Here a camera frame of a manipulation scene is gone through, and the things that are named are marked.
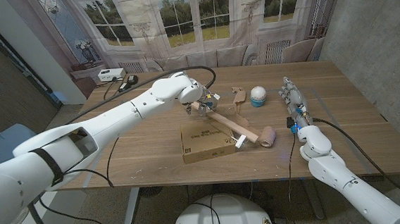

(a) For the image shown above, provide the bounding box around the black torso cable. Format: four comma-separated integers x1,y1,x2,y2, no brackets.
190,194,223,224

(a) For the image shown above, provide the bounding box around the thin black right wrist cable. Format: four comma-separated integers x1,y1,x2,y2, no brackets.
283,132,301,202

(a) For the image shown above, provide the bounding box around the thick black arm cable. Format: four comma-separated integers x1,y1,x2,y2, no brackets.
59,63,220,126
312,111,400,217

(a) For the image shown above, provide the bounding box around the grey table leg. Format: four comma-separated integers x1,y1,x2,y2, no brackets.
121,186,142,224
301,178,325,222

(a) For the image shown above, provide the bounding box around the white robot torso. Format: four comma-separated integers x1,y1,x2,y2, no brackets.
170,190,275,224

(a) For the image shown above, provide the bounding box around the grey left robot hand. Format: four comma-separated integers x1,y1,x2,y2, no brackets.
193,89,222,118

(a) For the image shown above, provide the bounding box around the thin black left wrist cable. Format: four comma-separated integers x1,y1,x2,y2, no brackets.
35,135,142,224

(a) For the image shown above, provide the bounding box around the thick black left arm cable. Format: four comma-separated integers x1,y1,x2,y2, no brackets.
59,63,220,126

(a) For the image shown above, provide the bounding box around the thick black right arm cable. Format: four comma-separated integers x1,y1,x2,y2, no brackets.
312,111,400,217

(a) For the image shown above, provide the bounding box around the printed window backdrop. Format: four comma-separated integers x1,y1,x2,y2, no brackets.
35,0,351,82

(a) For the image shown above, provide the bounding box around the tan elastic arm wrap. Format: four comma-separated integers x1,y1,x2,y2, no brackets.
220,84,278,152

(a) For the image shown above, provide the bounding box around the white baseball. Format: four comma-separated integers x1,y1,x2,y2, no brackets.
249,85,268,101

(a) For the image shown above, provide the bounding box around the wooden hanger with metal clips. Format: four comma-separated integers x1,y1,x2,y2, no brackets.
185,97,262,153

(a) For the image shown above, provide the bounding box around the black power cord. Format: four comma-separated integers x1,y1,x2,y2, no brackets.
101,81,122,101

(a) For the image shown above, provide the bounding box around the white power strip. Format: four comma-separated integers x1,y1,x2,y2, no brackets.
96,67,127,83

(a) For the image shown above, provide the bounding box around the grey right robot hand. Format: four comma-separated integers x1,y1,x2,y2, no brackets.
277,75,313,131

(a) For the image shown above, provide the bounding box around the flat cardboard box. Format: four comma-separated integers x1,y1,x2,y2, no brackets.
179,119,239,165

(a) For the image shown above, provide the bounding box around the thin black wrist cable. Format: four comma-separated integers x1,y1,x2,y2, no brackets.
283,132,301,202
35,135,142,224

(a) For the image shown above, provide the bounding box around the blue cup stand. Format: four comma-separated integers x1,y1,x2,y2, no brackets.
251,96,267,108

